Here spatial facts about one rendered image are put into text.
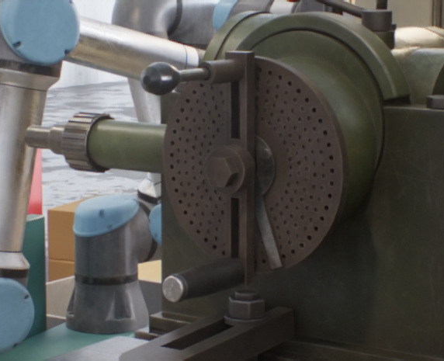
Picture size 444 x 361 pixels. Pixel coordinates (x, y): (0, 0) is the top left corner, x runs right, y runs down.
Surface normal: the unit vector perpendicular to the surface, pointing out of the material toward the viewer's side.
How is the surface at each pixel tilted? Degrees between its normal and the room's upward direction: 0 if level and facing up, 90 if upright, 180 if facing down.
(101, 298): 73
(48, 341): 0
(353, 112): 66
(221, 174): 90
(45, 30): 82
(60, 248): 90
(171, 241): 90
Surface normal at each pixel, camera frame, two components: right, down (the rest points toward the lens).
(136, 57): 0.47, 0.21
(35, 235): 0.91, 0.06
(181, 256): -0.58, 0.12
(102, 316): -0.03, -0.15
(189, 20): 0.60, 0.52
